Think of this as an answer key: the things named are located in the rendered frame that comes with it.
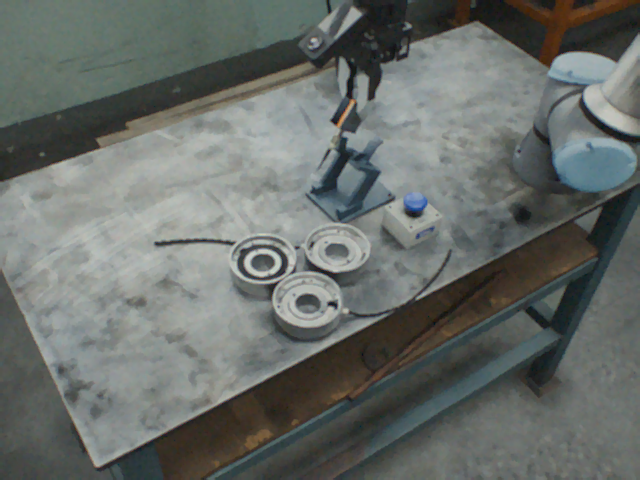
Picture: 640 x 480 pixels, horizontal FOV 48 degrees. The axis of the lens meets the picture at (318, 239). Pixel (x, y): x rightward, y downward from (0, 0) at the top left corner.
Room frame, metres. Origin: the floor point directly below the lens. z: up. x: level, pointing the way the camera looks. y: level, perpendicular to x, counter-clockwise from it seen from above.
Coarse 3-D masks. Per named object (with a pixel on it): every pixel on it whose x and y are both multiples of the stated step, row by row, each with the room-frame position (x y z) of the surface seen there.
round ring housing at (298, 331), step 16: (304, 272) 0.72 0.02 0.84; (288, 288) 0.70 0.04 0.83; (336, 288) 0.70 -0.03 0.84; (288, 304) 0.67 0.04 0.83; (304, 304) 0.69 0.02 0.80; (320, 304) 0.68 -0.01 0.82; (288, 320) 0.63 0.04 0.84; (336, 320) 0.64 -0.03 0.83; (304, 336) 0.62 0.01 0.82; (320, 336) 0.63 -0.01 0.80
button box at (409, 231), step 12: (396, 204) 0.88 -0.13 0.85; (384, 216) 0.87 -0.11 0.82; (396, 216) 0.85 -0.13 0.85; (408, 216) 0.85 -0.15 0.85; (420, 216) 0.86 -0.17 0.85; (432, 216) 0.86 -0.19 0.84; (396, 228) 0.85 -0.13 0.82; (408, 228) 0.83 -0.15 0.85; (420, 228) 0.83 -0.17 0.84; (432, 228) 0.85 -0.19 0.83; (396, 240) 0.84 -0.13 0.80; (408, 240) 0.82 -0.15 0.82; (420, 240) 0.84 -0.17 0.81
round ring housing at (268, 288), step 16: (256, 240) 0.79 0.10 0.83; (272, 240) 0.80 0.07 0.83; (256, 256) 0.76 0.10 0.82; (272, 256) 0.76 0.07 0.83; (288, 256) 0.76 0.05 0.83; (256, 272) 0.73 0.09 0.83; (272, 272) 0.73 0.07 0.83; (288, 272) 0.72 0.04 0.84; (240, 288) 0.72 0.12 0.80; (256, 288) 0.70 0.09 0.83; (272, 288) 0.70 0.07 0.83
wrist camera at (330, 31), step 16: (352, 0) 0.94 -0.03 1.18; (336, 16) 0.93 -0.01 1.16; (352, 16) 0.92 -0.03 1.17; (368, 16) 0.92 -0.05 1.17; (320, 32) 0.91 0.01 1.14; (336, 32) 0.90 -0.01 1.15; (352, 32) 0.90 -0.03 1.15; (304, 48) 0.89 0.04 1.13; (320, 48) 0.88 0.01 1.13; (336, 48) 0.89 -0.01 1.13; (320, 64) 0.87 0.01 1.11
